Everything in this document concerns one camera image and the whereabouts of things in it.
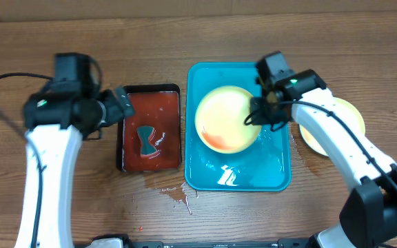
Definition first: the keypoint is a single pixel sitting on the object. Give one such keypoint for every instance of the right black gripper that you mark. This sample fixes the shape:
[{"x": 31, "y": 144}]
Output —
[{"x": 258, "y": 116}]

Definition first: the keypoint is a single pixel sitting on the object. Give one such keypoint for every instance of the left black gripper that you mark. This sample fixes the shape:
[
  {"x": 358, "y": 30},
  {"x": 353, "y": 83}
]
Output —
[{"x": 115, "y": 115}]

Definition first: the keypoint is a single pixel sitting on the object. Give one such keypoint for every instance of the green and pink sponge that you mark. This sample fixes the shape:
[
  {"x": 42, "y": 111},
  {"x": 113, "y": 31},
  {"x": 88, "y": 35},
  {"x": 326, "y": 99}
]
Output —
[{"x": 145, "y": 135}]

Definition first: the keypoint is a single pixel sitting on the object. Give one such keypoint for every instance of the yellow plate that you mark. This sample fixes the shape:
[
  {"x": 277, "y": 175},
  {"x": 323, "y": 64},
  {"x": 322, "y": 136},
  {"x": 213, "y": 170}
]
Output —
[
  {"x": 354, "y": 117},
  {"x": 220, "y": 120}
]

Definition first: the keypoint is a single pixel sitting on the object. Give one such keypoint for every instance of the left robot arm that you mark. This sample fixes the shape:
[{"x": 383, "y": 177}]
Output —
[{"x": 58, "y": 118}]

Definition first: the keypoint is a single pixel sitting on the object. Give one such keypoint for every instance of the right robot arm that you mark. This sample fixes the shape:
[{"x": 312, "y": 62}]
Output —
[{"x": 369, "y": 215}]

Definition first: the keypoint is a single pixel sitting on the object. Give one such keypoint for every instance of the black tray with red water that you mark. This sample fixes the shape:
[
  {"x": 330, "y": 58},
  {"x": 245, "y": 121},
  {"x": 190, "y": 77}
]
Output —
[{"x": 157, "y": 106}]

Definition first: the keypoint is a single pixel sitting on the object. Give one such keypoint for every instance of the teal plastic tray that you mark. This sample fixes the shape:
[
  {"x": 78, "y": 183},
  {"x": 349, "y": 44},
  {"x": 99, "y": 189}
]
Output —
[{"x": 265, "y": 166}]

